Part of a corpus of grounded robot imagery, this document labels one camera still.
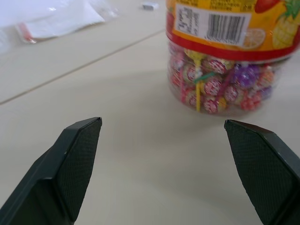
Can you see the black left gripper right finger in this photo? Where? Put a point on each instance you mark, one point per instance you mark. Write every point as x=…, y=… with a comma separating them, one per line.
x=262, y=168

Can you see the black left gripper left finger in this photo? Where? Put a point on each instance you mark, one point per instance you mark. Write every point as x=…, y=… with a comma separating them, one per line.
x=58, y=173

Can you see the clear plastic lollipop jar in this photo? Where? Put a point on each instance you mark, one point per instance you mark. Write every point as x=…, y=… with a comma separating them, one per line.
x=225, y=56

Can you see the clear plastic bag with papers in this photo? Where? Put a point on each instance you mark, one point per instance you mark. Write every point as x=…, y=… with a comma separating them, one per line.
x=47, y=16

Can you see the small grey box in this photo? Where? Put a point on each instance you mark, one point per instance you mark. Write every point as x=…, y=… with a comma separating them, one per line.
x=148, y=6

